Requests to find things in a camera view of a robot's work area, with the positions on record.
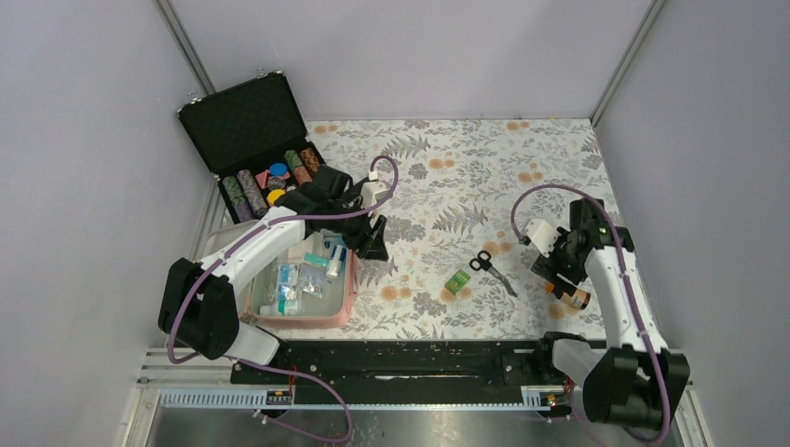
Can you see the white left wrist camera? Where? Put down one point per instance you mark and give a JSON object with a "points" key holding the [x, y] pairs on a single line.
{"points": [[372, 193]]}

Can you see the blue white blister pack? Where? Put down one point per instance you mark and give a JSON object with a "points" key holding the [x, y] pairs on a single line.
{"points": [[287, 278]]}

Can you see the plastic bag of band-aids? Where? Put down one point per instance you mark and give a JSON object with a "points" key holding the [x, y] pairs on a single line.
{"points": [[298, 285]]}

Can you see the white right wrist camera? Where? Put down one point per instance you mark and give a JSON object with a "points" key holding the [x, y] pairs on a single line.
{"points": [[541, 235]]}

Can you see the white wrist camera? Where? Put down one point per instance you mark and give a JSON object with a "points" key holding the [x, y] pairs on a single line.
{"points": [[372, 193], [541, 235]]}

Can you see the small white medicine bottle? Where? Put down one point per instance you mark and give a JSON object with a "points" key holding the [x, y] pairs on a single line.
{"points": [[282, 308]]}

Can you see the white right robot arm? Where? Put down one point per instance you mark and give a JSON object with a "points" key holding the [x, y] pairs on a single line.
{"points": [[638, 382]]}

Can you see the black handled scissors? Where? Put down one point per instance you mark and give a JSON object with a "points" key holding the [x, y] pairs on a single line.
{"points": [[482, 262]]}

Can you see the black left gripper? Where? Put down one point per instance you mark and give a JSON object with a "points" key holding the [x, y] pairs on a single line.
{"points": [[369, 242]]}

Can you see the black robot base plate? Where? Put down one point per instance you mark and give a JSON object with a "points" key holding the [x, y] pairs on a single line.
{"points": [[411, 372]]}

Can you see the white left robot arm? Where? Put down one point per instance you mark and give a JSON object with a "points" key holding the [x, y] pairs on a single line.
{"points": [[199, 305]]}

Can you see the pink medicine kit bag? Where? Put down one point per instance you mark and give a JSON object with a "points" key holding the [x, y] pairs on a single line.
{"points": [[249, 255]]}

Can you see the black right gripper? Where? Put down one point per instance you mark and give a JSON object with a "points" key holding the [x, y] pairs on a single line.
{"points": [[548, 268]]}

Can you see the brown bottle orange cap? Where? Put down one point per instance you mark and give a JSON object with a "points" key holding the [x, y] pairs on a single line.
{"points": [[569, 294]]}

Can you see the teal silver foil sachet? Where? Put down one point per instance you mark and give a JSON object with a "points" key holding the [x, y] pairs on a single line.
{"points": [[313, 278]]}

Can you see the small green box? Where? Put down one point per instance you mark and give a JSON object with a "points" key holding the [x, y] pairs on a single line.
{"points": [[457, 281]]}

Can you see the black poker chip case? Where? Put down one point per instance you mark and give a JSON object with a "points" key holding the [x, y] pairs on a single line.
{"points": [[248, 126]]}

